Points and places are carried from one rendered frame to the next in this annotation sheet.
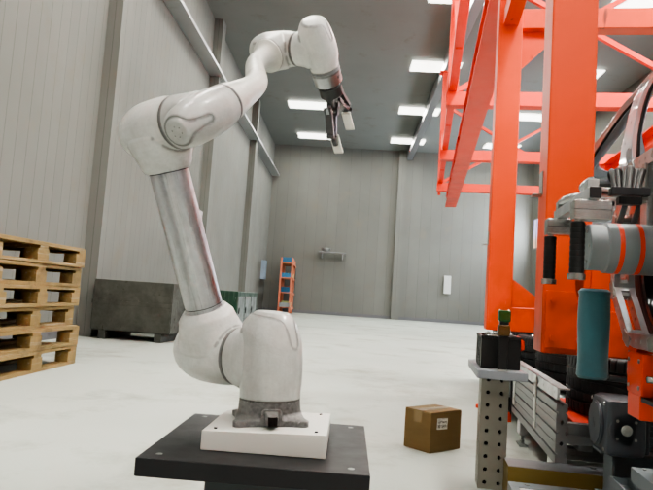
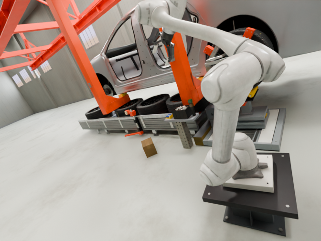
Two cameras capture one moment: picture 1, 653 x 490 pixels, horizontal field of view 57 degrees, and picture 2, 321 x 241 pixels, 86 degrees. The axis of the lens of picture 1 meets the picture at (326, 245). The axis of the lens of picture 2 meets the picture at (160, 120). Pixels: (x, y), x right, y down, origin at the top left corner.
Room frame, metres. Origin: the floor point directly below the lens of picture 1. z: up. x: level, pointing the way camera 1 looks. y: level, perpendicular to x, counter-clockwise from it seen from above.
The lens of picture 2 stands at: (1.38, 1.11, 1.22)
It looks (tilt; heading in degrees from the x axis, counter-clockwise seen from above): 20 degrees down; 305
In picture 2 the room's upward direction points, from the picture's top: 21 degrees counter-clockwise
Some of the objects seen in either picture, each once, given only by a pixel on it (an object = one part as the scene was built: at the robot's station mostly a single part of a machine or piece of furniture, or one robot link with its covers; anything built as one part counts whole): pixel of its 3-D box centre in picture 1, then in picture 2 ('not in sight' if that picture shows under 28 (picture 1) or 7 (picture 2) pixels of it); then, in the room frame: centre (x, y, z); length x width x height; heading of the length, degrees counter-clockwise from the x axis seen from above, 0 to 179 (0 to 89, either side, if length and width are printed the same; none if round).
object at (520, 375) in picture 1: (495, 368); (180, 117); (2.32, -0.67, 0.44); 0.43 x 0.17 x 0.03; 171
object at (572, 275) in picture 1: (576, 249); not in sight; (1.52, -0.63, 0.83); 0.04 x 0.04 x 0.16
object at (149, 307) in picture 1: (144, 310); not in sight; (7.61, 2.22, 0.35); 1.03 x 0.84 x 0.70; 88
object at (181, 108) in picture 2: (498, 348); (182, 111); (2.27, -0.66, 0.52); 0.20 x 0.14 x 0.13; 171
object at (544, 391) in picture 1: (516, 378); (136, 121); (3.45, -1.11, 0.28); 2.47 x 0.09 x 0.22; 171
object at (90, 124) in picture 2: not in sight; (103, 118); (5.10, -1.78, 0.20); 1.00 x 0.86 x 0.39; 171
